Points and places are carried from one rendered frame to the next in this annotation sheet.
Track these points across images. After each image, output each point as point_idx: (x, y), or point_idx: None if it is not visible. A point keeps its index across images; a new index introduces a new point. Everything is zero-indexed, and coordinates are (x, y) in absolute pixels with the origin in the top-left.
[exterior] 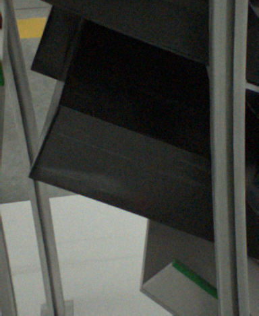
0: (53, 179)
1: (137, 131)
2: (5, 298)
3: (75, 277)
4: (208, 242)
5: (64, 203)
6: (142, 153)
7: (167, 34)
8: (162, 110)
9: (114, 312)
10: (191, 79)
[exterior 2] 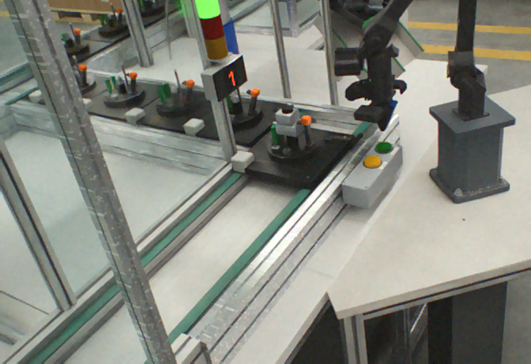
0: None
1: None
2: (273, 6)
3: None
4: (348, 27)
5: None
6: None
7: None
8: None
9: (353, 81)
10: None
